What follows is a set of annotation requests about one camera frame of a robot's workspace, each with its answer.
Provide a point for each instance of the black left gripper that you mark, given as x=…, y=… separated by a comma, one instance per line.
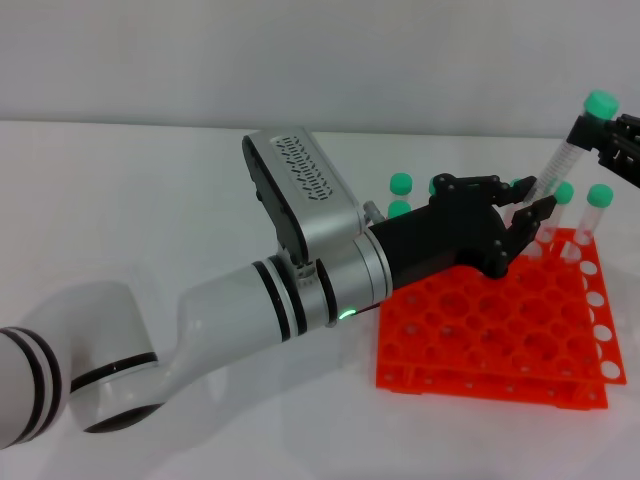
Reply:
x=440, y=235

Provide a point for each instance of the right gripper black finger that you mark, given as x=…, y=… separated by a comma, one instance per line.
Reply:
x=582, y=131
x=631, y=125

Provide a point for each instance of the graduated test tube green cap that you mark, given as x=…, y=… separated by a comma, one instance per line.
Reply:
x=600, y=104

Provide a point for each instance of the clear test tube green cap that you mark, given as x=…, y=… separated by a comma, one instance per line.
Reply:
x=401, y=183
x=515, y=183
x=564, y=192
x=399, y=207
x=433, y=186
x=599, y=195

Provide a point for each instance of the orange test tube rack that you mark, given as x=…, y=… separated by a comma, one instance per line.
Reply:
x=500, y=330

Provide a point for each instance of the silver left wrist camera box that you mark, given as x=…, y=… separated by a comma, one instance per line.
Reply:
x=310, y=190

